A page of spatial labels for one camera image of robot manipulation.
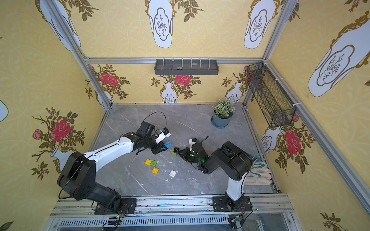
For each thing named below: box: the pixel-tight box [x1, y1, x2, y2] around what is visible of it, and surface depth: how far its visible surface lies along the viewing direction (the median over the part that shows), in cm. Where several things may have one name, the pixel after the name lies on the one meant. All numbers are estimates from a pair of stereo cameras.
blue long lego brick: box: [161, 140, 173, 150], surface depth 86 cm
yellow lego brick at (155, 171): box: [151, 166, 160, 176], surface depth 86 cm
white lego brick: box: [169, 169, 177, 178], surface depth 85 cm
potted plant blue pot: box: [211, 97, 236, 129], surface depth 97 cm
